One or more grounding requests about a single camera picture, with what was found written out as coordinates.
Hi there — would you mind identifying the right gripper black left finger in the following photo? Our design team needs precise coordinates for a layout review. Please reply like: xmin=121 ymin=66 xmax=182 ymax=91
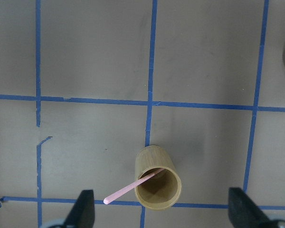
xmin=64 ymin=190 xmax=95 ymax=228

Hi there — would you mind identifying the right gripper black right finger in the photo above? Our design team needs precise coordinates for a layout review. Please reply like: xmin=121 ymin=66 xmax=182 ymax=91
xmin=228 ymin=187 xmax=270 ymax=228

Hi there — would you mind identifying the pink chopstick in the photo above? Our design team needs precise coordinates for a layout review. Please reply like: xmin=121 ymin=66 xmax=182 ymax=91
xmin=103 ymin=168 xmax=164 ymax=205

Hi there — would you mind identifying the bamboo cylinder holder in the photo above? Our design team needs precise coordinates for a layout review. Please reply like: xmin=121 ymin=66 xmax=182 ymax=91
xmin=134 ymin=145 xmax=182 ymax=210

